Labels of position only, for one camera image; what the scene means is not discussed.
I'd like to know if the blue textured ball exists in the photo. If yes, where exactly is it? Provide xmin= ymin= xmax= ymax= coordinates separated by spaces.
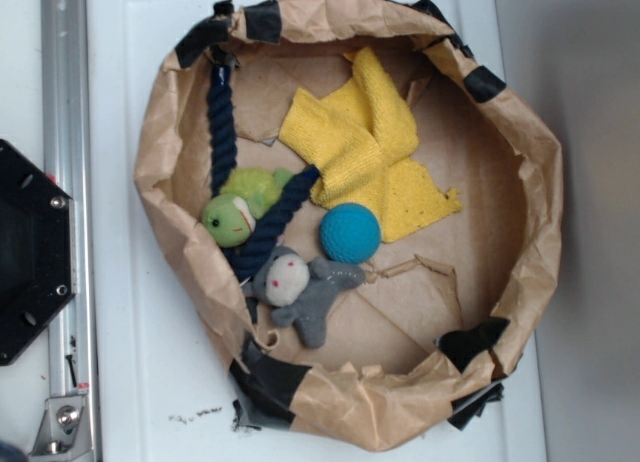
xmin=319 ymin=203 xmax=381 ymax=264

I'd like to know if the grey plush animal toy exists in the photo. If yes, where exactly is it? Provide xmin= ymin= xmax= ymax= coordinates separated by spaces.
xmin=243 ymin=246 xmax=365 ymax=349

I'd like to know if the green plush frog toy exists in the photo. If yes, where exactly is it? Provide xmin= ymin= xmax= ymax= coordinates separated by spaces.
xmin=201 ymin=167 xmax=293 ymax=248

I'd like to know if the yellow microfiber cloth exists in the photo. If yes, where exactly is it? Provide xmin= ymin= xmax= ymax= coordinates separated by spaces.
xmin=279 ymin=48 xmax=463 ymax=243

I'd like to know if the brown paper bag bin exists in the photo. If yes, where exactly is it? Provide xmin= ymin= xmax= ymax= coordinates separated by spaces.
xmin=134 ymin=0 xmax=563 ymax=451

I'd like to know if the navy blue rope toy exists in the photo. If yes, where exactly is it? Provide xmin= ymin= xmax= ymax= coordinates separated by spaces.
xmin=207 ymin=65 xmax=319 ymax=282

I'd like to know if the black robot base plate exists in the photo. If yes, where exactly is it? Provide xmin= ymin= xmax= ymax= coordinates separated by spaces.
xmin=1 ymin=140 xmax=74 ymax=366

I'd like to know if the metal corner bracket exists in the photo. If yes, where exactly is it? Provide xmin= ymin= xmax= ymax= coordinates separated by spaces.
xmin=28 ymin=395 xmax=92 ymax=461

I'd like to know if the aluminium extrusion rail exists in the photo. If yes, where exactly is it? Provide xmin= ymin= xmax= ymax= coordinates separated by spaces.
xmin=41 ymin=0 xmax=103 ymax=461

